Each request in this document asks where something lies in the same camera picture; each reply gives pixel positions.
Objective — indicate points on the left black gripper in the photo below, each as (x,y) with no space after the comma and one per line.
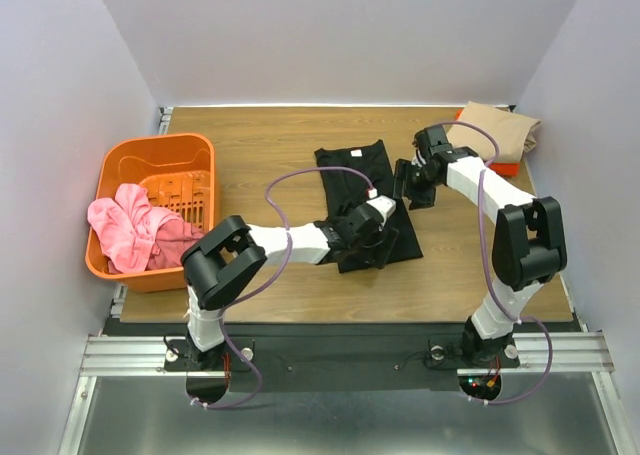
(375,255)

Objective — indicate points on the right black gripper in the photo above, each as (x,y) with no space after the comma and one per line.
(409,185)

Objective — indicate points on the black t shirt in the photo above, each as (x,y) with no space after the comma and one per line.
(345,191)

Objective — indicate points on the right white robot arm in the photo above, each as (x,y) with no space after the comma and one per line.
(528,247)

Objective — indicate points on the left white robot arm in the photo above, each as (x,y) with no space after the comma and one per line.
(219,267)

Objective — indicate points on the folded orange t shirt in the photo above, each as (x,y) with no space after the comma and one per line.
(505,167)

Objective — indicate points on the folded tan t shirt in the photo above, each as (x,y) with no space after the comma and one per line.
(528,126)

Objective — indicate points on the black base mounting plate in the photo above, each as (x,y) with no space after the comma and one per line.
(361,356)

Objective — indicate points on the orange plastic basket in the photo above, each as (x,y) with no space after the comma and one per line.
(178,171)

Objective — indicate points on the pink t shirt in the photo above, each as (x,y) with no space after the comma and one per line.
(136,236)

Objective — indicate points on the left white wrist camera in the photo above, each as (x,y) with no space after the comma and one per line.
(384,205)

